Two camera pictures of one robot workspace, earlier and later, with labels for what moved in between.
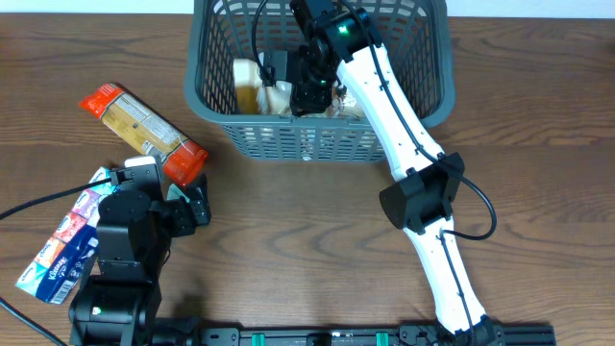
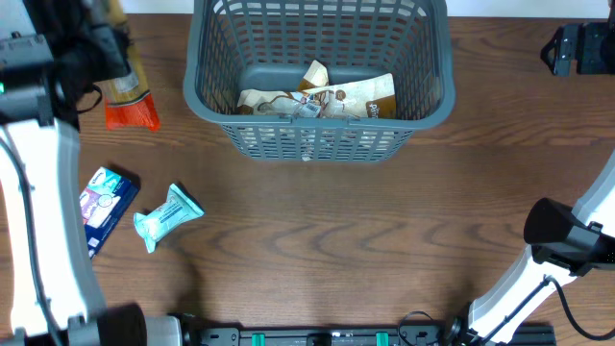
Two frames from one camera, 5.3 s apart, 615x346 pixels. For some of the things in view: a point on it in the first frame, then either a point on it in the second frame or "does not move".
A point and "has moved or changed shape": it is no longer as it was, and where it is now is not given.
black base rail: (167, 333) does not move
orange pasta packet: (182, 159) -> (131, 104)
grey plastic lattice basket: (416, 40) does not move
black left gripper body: (175, 221) -> (93, 57)
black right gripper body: (316, 83) -> (599, 48)
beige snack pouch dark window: (253, 97) has moved or changed shape
